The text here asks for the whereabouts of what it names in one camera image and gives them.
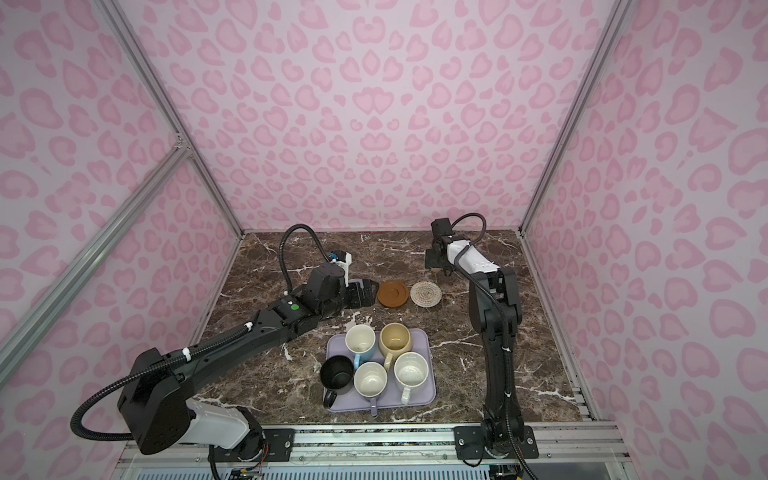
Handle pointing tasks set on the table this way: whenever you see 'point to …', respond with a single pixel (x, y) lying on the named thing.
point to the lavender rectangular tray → (392, 368)
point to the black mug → (336, 372)
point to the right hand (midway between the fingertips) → (446, 259)
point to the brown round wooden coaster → (393, 294)
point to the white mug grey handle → (371, 381)
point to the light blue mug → (361, 341)
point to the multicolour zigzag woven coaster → (426, 294)
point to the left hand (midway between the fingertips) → (370, 282)
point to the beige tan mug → (395, 338)
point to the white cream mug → (410, 370)
